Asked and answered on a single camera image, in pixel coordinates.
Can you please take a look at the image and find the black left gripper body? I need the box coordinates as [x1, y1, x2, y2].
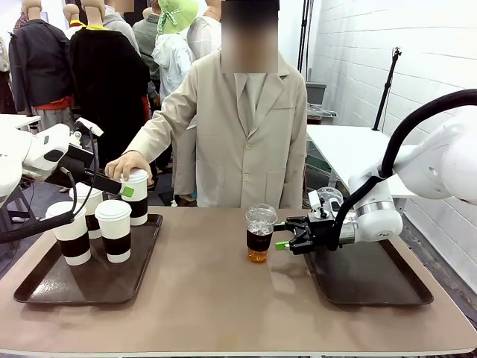
[46, 144, 98, 188]

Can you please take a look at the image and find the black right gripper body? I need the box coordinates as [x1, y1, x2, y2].
[290, 216, 341, 257]

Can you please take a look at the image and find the white paper coffee cup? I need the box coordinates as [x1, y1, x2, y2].
[45, 201, 92, 266]
[69, 182, 104, 239]
[119, 169, 149, 227]
[94, 199, 133, 264]

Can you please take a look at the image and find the person's right forearm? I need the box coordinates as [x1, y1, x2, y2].
[124, 84, 195, 165]

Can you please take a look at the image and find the person's left forearm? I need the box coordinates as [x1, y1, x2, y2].
[282, 141, 309, 210]

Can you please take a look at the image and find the dark brown serving tray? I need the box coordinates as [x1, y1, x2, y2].
[303, 216, 435, 307]
[13, 213, 164, 305]

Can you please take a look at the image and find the person's right hand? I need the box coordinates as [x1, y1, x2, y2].
[104, 150, 154, 188]

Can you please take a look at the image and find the dark green storage crate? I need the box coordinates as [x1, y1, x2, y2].
[305, 139, 336, 187]

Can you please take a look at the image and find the small white side table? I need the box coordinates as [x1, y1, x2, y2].
[0, 113, 42, 131]

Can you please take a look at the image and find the mannequin in black robe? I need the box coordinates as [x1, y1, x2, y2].
[69, 0, 154, 176]

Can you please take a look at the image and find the person in beige coat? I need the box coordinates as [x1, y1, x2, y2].
[159, 0, 309, 210]

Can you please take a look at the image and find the large white side table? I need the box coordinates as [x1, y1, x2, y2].
[305, 125, 422, 198]

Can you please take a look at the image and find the mannequin in dark grey jacket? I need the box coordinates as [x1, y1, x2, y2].
[7, 0, 75, 131]

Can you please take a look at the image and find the clear plastic packaging pile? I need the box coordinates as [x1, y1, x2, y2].
[306, 104, 339, 126]

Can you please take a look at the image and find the grey plastic bin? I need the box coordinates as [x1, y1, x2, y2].
[304, 81, 327, 106]

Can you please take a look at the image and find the mannequin in white jacket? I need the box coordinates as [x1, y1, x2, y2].
[151, 31, 195, 104]

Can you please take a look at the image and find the mannequin with yellow collar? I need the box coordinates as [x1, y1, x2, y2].
[62, 3, 89, 40]

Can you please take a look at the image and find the mannequin in grey-green jacket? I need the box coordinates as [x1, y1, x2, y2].
[132, 7, 161, 105]

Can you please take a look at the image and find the background person in grey hoodie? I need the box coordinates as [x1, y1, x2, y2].
[102, 0, 141, 53]

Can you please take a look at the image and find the mannequin in white shirt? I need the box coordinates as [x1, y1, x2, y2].
[186, 0, 224, 60]

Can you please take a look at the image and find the lime green sun hat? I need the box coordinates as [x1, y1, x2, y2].
[157, 0, 199, 35]

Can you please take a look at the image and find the black light stand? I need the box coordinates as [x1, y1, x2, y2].
[297, 0, 314, 81]

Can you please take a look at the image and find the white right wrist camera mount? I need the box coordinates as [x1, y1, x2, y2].
[308, 188, 342, 221]

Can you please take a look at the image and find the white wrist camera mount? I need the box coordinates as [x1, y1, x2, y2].
[308, 188, 342, 221]
[74, 117, 104, 137]

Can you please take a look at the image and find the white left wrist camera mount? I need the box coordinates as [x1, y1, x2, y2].
[74, 117, 104, 137]

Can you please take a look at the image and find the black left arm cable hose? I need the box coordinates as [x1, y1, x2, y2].
[0, 128, 98, 245]

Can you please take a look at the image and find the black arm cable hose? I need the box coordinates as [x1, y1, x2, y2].
[0, 128, 98, 245]
[327, 88, 477, 251]

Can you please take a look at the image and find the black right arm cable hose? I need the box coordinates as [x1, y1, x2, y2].
[327, 88, 477, 251]

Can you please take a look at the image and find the black camera tripod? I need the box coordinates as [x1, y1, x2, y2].
[372, 46, 403, 131]

